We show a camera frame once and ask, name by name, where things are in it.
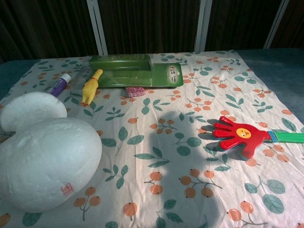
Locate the pink patterned block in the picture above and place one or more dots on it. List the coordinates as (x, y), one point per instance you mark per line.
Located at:
(135, 92)

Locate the floral print tablecloth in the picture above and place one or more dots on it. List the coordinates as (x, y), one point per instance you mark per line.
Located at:
(166, 142)

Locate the green blister package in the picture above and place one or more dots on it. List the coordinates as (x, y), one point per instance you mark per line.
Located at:
(133, 76)

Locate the yellow rubber chicken toy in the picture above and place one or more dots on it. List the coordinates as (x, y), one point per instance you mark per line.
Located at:
(89, 88)

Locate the purple tube with white cap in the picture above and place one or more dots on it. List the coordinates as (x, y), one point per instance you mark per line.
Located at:
(59, 84)

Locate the white foam vase shape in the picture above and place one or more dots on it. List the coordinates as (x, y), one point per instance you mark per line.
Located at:
(47, 154)

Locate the white partition post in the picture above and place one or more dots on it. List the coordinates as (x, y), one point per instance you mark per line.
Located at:
(278, 23)
(98, 28)
(203, 23)

